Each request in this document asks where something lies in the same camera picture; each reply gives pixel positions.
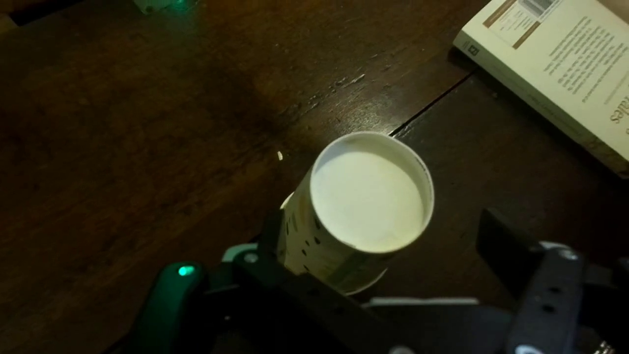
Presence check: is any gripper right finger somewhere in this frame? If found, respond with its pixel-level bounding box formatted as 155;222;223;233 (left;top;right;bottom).
476;208;629;354

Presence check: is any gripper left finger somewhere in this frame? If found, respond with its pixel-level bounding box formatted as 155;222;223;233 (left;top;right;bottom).
210;210;400;354

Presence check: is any white spotted paper cup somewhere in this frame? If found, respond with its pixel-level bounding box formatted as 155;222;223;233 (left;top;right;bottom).
276;131;435;296

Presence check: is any cream paperback book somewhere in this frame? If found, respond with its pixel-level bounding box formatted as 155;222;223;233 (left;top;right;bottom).
453;0;629;178

